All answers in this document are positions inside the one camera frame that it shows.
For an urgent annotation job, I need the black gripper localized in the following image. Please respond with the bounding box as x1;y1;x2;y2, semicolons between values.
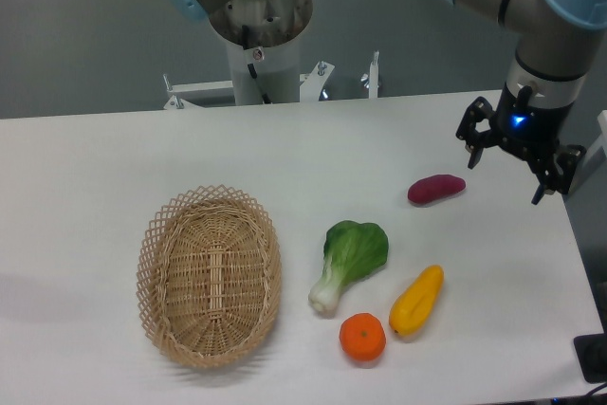
455;83;587;205

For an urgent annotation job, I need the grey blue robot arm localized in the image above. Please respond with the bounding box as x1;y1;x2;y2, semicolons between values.
170;0;606;199

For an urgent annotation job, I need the purple sweet potato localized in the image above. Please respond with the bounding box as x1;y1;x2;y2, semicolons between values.
407;174;467;206

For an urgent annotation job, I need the green bok choy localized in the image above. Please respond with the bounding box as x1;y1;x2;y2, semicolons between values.
308;220;389;316

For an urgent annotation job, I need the black device at edge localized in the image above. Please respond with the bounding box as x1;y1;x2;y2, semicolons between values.
573;333;606;384

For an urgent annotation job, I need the orange tangerine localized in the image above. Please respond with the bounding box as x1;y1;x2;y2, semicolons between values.
339;313;386;362

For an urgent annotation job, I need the woven wicker basket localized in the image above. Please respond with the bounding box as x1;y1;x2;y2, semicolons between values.
137;185;282;369

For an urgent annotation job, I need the white frame at right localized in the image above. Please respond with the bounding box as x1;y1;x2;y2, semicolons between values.
568;110;607;196

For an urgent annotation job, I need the white metal base frame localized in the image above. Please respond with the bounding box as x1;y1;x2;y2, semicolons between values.
163;50;382;110

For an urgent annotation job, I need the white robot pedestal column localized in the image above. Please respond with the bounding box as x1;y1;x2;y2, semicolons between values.
207;0;314;106

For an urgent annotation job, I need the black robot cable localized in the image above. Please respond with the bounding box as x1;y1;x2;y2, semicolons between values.
240;24;273;105

